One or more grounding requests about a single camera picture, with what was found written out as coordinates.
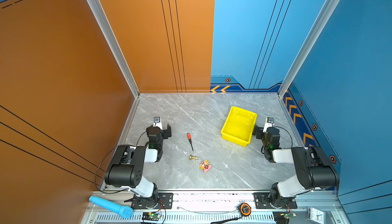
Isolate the red black screwdriver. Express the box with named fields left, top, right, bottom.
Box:
left=187, top=133, right=194, bottom=151

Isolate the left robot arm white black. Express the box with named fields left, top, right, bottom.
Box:
left=104, top=125, right=172, bottom=209

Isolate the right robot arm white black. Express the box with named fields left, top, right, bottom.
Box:
left=253, top=126, right=340, bottom=209

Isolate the yellow plastic bin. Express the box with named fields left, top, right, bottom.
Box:
left=221, top=106, right=257, bottom=147

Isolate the small brass bell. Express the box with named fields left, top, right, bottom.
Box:
left=189, top=155, right=198, bottom=160

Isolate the pink toy figure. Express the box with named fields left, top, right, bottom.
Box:
left=200, top=160, right=212, bottom=173

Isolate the orange black tape measure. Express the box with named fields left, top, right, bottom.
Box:
left=237, top=202, right=252, bottom=217

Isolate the right green circuit board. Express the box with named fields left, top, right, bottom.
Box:
left=280, top=212, right=297, bottom=220

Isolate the green circuit board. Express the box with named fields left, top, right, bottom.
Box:
left=280, top=212, right=297, bottom=220
left=141, top=212, right=162, bottom=222

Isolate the left green circuit board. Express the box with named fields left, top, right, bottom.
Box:
left=141, top=212, right=162, bottom=222

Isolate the white clock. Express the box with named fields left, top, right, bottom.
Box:
left=307, top=207, right=326, bottom=224

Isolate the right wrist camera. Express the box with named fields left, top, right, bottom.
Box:
left=263, top=117, right=275, bottom=133

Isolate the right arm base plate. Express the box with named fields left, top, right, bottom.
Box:
left=253, top=192, right=298, bottom=209

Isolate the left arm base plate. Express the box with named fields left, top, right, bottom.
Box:
left=131, top=192, right=174, bottom=210

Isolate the light blue cylinder handle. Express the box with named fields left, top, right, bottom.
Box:
left=89, top=196, right=133, bottom=218

